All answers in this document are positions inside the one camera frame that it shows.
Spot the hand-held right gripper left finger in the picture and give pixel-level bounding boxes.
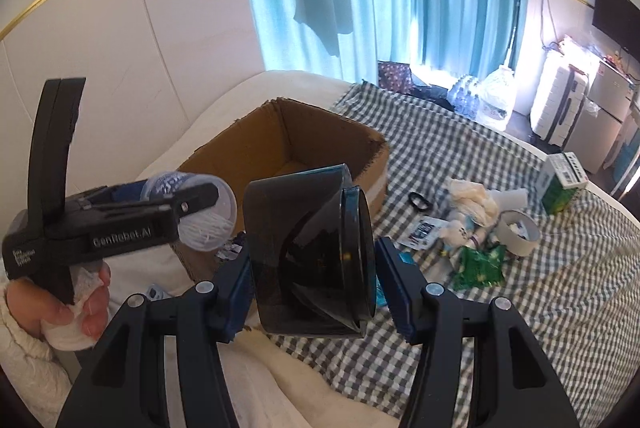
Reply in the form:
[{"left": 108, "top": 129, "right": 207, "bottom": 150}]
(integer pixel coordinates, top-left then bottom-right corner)
[{"left": 55, "top": 251, "right": 253, "bottom": 428}]

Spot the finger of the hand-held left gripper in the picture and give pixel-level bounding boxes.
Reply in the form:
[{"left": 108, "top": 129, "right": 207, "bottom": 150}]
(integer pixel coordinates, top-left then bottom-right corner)
[
  {"left": 162, "top": 185, "right": 221, "bottom": 229},
  {"left": 75, "top": 182, "right": 148, "bottom": 209}
]

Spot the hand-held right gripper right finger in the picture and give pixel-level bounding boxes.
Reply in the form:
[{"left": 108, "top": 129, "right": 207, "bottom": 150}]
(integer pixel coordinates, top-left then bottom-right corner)
[{"left": 374, "top": 235, "right": 581, "bottom": 428}]

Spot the clear cotton swab jar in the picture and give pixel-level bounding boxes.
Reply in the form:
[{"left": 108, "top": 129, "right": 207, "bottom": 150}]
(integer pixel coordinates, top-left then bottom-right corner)
[{"left": 142, "top": 171, "right": 238, "bottom": 251}]

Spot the dark translucent plastic container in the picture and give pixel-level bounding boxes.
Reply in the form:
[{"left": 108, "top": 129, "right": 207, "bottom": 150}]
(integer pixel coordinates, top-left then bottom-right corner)
[{"left": 242, "top": 163, "right": 376, "bottom": 339}]

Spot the brown cardboard box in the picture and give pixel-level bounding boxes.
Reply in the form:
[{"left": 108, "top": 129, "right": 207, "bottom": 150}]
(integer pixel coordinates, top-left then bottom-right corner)
[{"left": 170, "top": 97, "right": 391, "bottom": 281}]

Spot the green and white box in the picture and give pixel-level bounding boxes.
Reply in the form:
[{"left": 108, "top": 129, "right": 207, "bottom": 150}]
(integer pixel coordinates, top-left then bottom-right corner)
[{"left": 540, "top": 152, "right": 588, "bottom": 215}]

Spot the person's left forearm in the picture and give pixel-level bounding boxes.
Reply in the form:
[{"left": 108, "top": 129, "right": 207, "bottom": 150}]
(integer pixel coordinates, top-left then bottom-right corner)
[{"left": 0, "top": 303, "right": 71, "bottom": 428}]

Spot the person's left hand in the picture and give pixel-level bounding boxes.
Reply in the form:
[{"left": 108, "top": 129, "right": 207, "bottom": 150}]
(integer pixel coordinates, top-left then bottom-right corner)
[{"left": 5, "top": 265, "right": 112, "bottom": 351}]

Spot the small black white packet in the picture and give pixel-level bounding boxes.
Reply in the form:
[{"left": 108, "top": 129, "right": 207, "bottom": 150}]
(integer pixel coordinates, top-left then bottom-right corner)
[{"left": 402, "top": 217, "right": 446, "bottom": 251}]

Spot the green snack packet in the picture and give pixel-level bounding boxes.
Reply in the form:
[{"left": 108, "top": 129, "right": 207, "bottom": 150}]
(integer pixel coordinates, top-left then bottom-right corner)
[{"left": 452, "top": 245, "right": 507, "bottom": 291}]

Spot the white round bed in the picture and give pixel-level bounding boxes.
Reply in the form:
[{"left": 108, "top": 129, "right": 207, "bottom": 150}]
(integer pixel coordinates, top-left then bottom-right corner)
[{"left": 65, "top": 71, "right": 401, "bottom": 428}]

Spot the white plush toy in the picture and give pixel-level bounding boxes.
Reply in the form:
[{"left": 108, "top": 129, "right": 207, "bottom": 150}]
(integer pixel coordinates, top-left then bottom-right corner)
[{"left": 440, "top": 178, "right": 501, "bottom": 266}]

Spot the beige tape roll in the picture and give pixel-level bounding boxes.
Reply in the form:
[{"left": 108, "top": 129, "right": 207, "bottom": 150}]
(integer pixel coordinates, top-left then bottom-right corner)
[{"left": 497, "top": 209, "right": 542, "bottom": 255}]

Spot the dark cloth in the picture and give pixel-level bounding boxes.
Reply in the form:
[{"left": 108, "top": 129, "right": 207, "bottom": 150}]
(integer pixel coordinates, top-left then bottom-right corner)
[{"left": 410, "top": 83, "right": 456, "bottom": 109}]

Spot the pack of water bottles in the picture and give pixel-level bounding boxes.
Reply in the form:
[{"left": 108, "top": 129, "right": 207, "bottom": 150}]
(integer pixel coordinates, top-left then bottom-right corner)
[{"left": 445, "top": 73, "right": 488, "bottom": 119}]

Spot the dark patterned bag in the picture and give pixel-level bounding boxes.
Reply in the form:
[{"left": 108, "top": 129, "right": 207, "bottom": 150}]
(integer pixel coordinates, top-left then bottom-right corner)
[{"left": 377, "top": 61, "right": 416, "bottom": 96}]

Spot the white plastic bag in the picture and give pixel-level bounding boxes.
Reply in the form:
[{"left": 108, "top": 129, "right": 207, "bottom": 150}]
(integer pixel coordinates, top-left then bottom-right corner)
[{"left": 477, "top": 66, "right": 518, "bottom": 126}]

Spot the white suitcase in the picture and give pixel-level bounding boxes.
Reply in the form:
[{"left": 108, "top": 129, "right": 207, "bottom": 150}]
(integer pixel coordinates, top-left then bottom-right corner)
[{"left": 530, "top": 53, "right": 593, "bottom": 146}]

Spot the silver fridge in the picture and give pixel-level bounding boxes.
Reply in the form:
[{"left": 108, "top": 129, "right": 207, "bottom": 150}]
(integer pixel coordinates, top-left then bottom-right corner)
[{"left": 582, "top": 58, "right": 640, "bottom": 174}]

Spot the black wall television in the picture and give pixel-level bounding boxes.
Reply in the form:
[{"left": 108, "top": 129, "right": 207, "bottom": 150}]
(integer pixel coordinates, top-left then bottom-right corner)
[{"left": 592, "top": 0, "right": 640, "bottom": 59}]

